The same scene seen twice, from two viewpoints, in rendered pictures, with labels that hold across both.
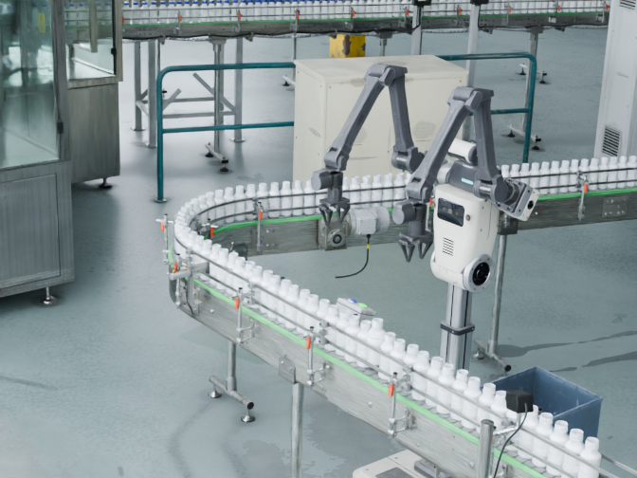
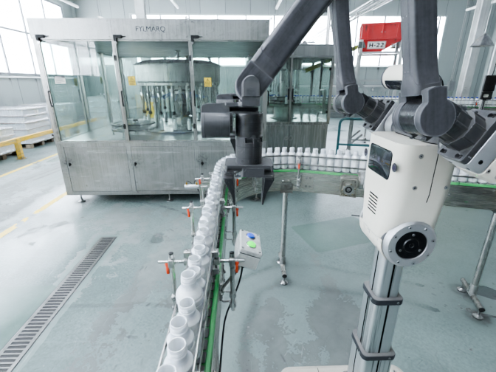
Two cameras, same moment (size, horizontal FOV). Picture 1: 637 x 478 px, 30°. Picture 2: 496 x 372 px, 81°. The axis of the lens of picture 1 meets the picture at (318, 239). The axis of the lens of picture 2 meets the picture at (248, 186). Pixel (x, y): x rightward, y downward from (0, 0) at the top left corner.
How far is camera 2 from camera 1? 367 cm
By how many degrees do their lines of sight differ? 35
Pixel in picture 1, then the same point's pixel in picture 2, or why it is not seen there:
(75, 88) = (308, 125)
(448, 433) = not seen: outside the picture
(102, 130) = (318, 142)
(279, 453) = (280, 314)
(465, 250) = (389, 211)
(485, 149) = (415, 32)
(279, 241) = (314, 184)
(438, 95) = not seen: hidden behind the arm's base
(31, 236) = not seen: hidden behind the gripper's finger
